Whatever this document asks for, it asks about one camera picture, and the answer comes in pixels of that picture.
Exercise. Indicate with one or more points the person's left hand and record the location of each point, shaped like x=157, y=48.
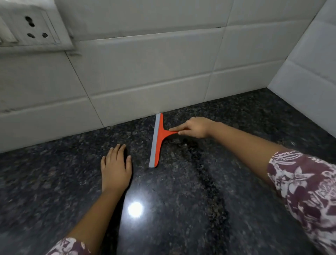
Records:
x=115, y=176

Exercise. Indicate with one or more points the person's right hand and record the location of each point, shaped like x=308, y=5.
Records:
x=198, y=128

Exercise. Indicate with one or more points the person's right thumb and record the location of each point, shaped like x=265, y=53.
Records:
x=183, y=133

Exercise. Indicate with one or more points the person's left middle finger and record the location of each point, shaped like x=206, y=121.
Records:
x=116, y=153

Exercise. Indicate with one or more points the person's left little finger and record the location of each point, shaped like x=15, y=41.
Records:
x=103, y=163

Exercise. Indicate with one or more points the person's left thumb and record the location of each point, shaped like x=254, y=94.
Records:
x=129, y=165

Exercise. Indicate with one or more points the orange squeegee with grey blade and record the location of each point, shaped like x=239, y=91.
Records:
x=158, y=136

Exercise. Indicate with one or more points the person's left forearm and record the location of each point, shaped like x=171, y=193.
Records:
x=97, y=216

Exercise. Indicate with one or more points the person's right forearm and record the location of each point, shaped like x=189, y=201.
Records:
x=246, y=149

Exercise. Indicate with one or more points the maroon floral left sleeve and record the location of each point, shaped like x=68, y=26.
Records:
x=68, y=247

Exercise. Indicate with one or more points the maroon floral sleeve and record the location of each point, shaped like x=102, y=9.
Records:
x=68, y=247
x=307, y=194

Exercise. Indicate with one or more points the maroon floral right sleeve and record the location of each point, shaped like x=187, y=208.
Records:
x=307, y=194

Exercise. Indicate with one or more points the white wall socket panel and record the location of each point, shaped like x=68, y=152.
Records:
x=28, y=25

